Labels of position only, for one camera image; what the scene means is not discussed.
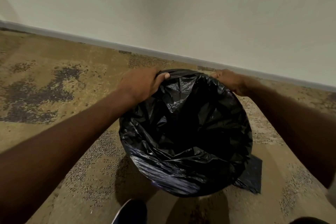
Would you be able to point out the person's left forearm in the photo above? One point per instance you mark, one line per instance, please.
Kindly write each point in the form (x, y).
(60, 147)

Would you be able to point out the person's right forearm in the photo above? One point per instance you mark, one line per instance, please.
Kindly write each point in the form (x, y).
(294, 124)

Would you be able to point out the person's dark blue shoe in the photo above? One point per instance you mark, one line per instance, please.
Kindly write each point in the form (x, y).
(130, 212)

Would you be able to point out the person's left thumb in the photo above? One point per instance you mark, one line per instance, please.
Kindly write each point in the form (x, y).
(162, 76)

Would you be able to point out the black plastic trash bag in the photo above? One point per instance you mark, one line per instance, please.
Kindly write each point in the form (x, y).
(183, 132)

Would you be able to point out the folded black trash bag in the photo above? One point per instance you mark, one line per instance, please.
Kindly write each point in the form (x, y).
(250, 175)

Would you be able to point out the person's right thumb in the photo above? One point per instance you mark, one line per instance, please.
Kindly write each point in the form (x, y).
(215, 75)

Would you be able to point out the person's dark trouser leg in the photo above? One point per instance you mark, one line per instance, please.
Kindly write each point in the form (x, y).
(307, 220)

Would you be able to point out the person's right hand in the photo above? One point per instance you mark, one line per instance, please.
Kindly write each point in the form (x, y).
(232, 80)

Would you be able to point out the person's left hand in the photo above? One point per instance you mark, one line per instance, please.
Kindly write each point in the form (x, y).
(140, 84)

